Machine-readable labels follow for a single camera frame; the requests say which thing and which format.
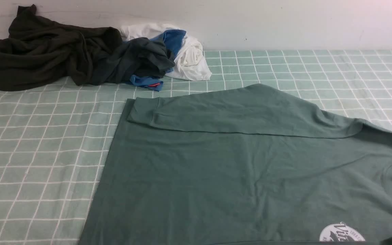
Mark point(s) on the green checked tablecloth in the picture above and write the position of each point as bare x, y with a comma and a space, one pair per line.
54, 139

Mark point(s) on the green long-sleeve top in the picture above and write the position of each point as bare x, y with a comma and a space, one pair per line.
246, 166

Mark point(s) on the blue crumpled garment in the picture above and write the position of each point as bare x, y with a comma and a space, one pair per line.
172, 40

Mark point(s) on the dark grey crumpled garment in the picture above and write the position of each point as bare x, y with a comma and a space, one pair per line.
138, 57

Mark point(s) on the white crumpled garment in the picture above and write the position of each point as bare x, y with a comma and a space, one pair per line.
190, 63

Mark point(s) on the dark olive crumpled garment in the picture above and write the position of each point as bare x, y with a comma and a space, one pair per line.
40, 51

